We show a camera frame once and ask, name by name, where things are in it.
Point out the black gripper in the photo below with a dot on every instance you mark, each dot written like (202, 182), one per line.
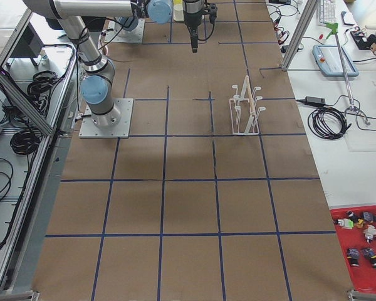
(192, 16)

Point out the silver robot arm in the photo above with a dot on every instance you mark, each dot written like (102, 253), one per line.
(97, 86)
(161, 12)

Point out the cream plastic tray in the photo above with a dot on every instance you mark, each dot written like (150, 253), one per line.
(178, 11)

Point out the white keyboard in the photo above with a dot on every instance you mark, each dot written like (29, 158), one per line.
(327, 12)

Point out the blue teach pendant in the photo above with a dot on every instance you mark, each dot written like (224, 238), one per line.
(327, 58)

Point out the black power adapter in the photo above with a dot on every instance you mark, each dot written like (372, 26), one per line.
(313, 101)

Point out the red plastic tray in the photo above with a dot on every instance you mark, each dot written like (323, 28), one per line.
(356, 231)

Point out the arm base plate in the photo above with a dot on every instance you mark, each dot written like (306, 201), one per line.
(115, 124)
(130, 33)

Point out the white wire cup rack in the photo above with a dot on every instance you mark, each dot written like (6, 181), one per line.
(244, 110)

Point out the aluminium frame post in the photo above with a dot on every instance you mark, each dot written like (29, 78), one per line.
(299, 33)

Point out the green handled reacher grabber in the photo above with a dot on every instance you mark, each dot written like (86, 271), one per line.
(352, 108)

